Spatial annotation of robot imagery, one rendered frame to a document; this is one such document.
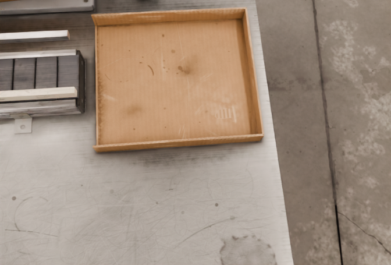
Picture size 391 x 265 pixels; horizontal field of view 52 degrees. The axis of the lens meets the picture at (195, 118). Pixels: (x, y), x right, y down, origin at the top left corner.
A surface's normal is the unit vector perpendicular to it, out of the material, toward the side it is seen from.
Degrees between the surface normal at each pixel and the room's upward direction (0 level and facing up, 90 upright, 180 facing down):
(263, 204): 0
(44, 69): 0
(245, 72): 0
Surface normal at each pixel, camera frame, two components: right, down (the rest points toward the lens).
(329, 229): 0.05, -0.29
